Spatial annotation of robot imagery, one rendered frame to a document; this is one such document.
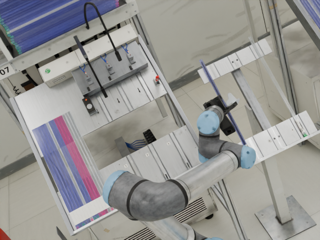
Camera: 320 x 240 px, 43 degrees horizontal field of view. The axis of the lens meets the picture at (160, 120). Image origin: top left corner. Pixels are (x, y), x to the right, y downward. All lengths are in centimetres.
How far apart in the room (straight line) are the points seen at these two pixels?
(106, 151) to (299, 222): 115
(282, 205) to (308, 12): 102
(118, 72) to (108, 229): 90
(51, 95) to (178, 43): 196
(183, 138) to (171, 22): 195
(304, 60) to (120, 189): 164
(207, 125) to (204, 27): 246
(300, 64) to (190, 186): 148
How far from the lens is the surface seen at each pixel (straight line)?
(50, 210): 328
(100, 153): 238
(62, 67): 195
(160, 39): 367
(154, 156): 184
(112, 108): 192
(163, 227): 136
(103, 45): 195
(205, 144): 144
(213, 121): 140
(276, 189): 223
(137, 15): 200
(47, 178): 190
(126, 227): 234
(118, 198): 119
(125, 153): 220
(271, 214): 249
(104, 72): 192
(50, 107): 198
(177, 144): 185
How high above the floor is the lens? 192
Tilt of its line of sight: 33 degrees down
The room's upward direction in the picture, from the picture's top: 24 degrees counter-clockwise
